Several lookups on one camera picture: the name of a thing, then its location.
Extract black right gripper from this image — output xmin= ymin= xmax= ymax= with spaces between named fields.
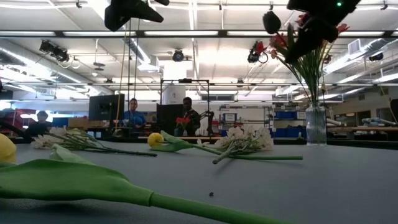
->
xmin=284 ymin=18 xmax=340 ymax=65

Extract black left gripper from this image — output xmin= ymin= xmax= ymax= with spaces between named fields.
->
xmin=104 ymin=0 xmax=165 ymax=32

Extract red flower bunch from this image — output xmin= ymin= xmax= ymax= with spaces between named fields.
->
xmin=295 ymin=12 xmax=351 ymax=106
xmin=255 ymin=32 xmax=318 ymax=106

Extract white flower bunch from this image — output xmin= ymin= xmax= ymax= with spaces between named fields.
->
xmin=212 ymin=125 xmax=275 ymax=165
xmin=30 ymin=126 xmax=159 ymax=157

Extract yellow tulip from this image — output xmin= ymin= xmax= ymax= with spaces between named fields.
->
xmin=147 ymin=130 xmax=304 ymax=161
xmin=0 ymin=133 xmax=293 ymax=224

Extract clear glass vase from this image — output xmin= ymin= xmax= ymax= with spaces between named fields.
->
xmin=305 ymin=103 xmax=328 ymax=147

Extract background red flowers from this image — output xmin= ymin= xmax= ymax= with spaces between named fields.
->
xmin=175 ymin=116 xmax=191 ymax=137

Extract blue storage bin shelf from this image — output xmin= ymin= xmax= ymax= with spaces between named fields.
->
xmin=273 ymin=110 xmax=304 ymax=138

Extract white tank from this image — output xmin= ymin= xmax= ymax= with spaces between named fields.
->
xmin=163 ymin=85 xmax=187 ymax=105

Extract wooden background bench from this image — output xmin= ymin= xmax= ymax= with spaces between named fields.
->
xmin=326 ymin=126 xmax=398 ymax=133

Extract black background monitor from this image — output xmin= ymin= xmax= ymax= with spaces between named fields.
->
xmin=88 ymin=93 xmax=126 ymax=122

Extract person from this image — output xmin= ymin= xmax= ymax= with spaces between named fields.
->
xmin=123 ymin=98 xmax=147 ymax=130
xmin=26 ymin=110 xmax=53 ymax=138
xmin=182 ymin=96 xmax=201 ymax=137

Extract dark background panel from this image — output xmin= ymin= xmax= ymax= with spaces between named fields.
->
xmin=155 ymin=103 xmax=185 ymax=137

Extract blue table mat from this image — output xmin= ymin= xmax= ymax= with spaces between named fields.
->
xmin=0 ymin=139 xmax=398 ymax=224

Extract overhead frame light bar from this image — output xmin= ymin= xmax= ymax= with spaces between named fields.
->
xmin=0 ymin=29 xmax=398 ymax=39

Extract black hanging cable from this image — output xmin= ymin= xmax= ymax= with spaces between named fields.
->
xmin=126 ymin=18 xmax=139 ymax=103

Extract background black rig frame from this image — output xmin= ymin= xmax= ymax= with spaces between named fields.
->
xmin=160 ymin=78 xmax=211 ymax=138

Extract yellow hanging cable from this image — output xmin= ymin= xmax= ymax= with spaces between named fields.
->
xmin=114 ymin=21 xmax=129 ymax=131

